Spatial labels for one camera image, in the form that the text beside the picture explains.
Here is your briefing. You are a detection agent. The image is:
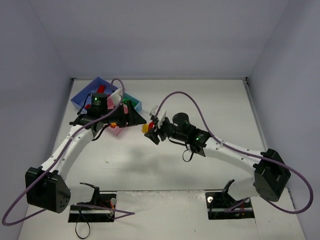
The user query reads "small yellow lego brick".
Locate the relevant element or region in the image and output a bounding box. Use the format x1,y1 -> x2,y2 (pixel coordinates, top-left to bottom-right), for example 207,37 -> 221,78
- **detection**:
141,124 -> 149,134

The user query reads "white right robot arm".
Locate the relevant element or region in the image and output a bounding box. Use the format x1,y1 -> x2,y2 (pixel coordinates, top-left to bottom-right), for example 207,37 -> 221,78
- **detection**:
145,112 -> 291,204

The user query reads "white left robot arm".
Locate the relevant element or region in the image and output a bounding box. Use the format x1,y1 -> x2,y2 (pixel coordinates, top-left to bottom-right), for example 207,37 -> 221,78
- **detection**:
25,93 -> 147,214

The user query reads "light blue container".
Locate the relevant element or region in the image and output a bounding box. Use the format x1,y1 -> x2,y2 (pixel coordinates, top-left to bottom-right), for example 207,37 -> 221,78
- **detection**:
122,92 -> 142,113

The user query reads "pink container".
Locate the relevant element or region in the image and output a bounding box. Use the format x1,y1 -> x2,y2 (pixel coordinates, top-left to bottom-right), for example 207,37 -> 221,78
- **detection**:
106,97 -> 123,137

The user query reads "dark blue container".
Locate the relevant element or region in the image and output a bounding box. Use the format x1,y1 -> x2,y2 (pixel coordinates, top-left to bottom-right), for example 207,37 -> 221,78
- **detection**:
70,77 -> 118,110

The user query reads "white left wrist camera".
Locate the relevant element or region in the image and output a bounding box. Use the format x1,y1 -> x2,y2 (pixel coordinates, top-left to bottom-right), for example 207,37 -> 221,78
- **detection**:
110,87 -> 124,106

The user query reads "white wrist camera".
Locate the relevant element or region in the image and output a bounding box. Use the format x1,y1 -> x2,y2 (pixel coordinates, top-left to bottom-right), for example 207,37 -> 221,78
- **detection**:
110,87 -> 124,106
149,105 -> 167,129

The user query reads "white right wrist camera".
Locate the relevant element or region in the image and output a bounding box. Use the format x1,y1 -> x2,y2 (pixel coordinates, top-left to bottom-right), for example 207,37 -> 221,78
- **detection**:
149,105 -> 167,129

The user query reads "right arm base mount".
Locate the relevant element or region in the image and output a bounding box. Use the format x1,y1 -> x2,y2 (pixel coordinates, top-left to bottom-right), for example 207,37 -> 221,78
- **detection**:
205,191 -> 255,221

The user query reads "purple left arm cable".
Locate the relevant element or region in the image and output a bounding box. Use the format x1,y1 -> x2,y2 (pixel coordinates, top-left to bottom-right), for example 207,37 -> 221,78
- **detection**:
1,78 -> 136,225

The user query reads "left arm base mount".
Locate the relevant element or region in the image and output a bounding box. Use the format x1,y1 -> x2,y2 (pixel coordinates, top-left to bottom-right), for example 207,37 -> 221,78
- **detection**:
67,192 -> 117,223

